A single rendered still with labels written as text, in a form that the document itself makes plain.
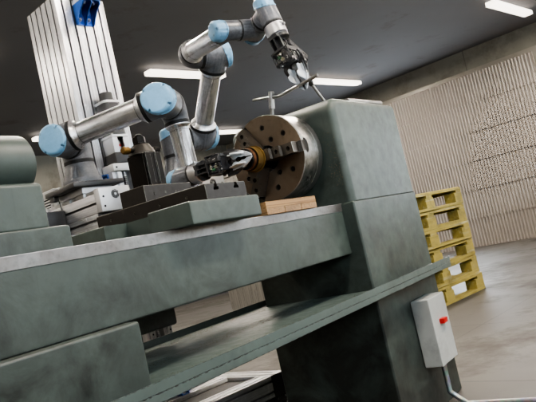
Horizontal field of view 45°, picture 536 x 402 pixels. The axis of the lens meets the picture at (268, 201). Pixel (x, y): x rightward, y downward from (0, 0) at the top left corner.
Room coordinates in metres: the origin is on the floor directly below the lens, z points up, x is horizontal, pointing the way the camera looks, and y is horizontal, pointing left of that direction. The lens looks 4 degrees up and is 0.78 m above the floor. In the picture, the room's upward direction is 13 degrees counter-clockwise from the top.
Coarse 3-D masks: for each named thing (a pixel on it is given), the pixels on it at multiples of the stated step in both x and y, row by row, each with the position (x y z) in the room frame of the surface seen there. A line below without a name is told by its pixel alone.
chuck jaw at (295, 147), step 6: (282, 144) 2.24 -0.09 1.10; (288, 144) 2.23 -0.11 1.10; (294, 144) 2.24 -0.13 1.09; (300, 144) 2.25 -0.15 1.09; (264, 150) 2.24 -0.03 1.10; (270, 150) 2.24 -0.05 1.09; (276, 150) 2.23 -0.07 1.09; (282, 150) 2.24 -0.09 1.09; (288, 150) 2.23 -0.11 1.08; (294, 150) 2.23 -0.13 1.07; (300, 150) 2.25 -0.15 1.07; (306, 150) 2.27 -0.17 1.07; (270, 156) 2.23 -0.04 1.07; (276, 156) 2.24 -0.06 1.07; (282, 156) 2.26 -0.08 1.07
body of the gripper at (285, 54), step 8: (280, 32) 2.21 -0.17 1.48; (272, 40) 2.21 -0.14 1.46; (280, 40) 2.21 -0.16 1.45; (272, 48) 2.21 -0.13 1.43; (280, 48) 2.19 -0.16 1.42; (288, 48) 2.18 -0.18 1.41; (296, 48) 2.24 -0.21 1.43; (272, 56) 2.22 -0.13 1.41; (280, 56) 2.22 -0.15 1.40; (288, 56) 2.18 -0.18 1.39; (296, 56) 2.21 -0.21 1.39; (280, 64) 2.21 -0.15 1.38; (288, 64) 2.23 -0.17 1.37
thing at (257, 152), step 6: (246, 150) 2.20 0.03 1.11; (252, 150) 2.21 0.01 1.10; (258, 150) 2.23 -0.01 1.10; (246, 156) 2.27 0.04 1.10; (252, 156) 2.19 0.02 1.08; (258, 156) 2.21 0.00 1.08; (264, 156) 2.23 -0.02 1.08; (252, 162) 2.19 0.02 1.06; (258, 162) 2.21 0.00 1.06; (264, 162) 2.24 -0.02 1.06; (246, 168) 2.21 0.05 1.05; (252, 168) 2.22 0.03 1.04; (258, 168) 2.24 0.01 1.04
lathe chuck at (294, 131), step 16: (256, 128) 2.34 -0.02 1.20; (272, 128) 2.30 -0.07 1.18; (288, 128) 2.27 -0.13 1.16; (304, 128) 2.30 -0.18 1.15; (272, 144) 2.31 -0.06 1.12; (288, 160) 2.28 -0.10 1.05; (304, 160) 2.25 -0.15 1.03; (240, 176) 2.40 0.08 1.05; (272, 176) 2.33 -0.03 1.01; (288, 176) 2.29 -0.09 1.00; (304, 176) 2.27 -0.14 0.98; (272, 192) 2.34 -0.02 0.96; (288, 192) 2.30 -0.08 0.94
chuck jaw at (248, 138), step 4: (244, 128) 2.37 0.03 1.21; (240, 132) 2.33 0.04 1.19; (244, 132) 2.33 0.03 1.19; (248, 132) 2.35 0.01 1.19; (236, 136) 2.34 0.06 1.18; (240, 136) 2.33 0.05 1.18; (244, 136) 2.32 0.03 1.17; (248, 136) 2.32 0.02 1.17; (252, 136) 2.34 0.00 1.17; (240, 140) 2.34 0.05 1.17; (244, 140) 2.30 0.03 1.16; (248, 140) 2.30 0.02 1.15; (252, 140) 2.32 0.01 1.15; (256, 140) 2.34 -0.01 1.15; (240, 144) 2.31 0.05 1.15; (244, 144) 2.31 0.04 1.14; (248, 144) 2.27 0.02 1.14; (252, 144) 2.29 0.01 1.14; (256, 144) 2.31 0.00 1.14; (260, 144) 2.33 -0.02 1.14; (264, 148) 2.33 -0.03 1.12
